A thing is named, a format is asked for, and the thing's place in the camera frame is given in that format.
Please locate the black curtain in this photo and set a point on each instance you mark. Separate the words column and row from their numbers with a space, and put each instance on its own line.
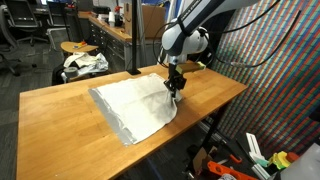
column 219, row 24

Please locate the yellow green plastic part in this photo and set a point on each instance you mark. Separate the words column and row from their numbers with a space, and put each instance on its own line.
column 280, row 160

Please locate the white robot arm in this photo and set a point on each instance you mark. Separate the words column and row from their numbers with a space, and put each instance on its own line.
column 181, row 40

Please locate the grey tape roll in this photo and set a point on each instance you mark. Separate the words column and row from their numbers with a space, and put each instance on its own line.
column 66, row 71

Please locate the black orange bar clamp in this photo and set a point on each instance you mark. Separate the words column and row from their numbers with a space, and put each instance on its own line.
column 236, row 159

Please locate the red round cap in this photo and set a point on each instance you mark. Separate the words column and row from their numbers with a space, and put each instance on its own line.
column 293, row 156

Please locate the small yellow red object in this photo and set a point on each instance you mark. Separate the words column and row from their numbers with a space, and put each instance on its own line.
column 81, row 44

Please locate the crumpled white sheet pile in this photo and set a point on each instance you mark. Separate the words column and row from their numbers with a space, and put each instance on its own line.
column 88, row 63

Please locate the grey white container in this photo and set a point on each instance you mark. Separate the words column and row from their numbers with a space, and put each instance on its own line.
column 303, row 166

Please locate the black mesh office chair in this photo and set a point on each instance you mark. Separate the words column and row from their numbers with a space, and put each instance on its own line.
column 21, row 13

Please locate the white leaning pipe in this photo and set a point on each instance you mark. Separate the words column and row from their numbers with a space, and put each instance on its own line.
column 169, row 10

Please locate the white plastic bracket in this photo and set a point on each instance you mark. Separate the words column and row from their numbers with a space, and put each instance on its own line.
column 254, row 146

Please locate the red topped bottle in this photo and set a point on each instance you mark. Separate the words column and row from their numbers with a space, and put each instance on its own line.
column 117, row 16

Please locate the white cup stack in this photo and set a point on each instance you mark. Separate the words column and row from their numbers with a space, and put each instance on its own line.
column 111, row 18

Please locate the round wooden side table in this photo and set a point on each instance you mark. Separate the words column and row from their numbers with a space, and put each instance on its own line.
column 70, row 47

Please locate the large cardboard box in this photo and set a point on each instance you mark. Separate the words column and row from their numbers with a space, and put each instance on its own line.
column 151, row 20

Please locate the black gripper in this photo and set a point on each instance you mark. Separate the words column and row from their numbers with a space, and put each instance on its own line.
column 175, row 78

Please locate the black table frame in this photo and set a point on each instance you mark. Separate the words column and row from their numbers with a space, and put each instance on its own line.
column 213, row 130

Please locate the black camera stand pole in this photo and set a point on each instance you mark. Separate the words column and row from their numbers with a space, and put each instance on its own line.
column 134, row 33

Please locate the white woven cloth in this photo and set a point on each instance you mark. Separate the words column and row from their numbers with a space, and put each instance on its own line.
column 133, row 103

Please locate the black flat box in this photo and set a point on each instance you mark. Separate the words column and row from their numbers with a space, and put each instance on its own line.
column 101, row 10

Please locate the dark office chair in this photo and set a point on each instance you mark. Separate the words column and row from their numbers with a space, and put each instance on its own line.
column 5, row 30

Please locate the grey workbench wooden top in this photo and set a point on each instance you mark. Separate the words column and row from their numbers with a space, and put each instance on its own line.
column 113, row 46

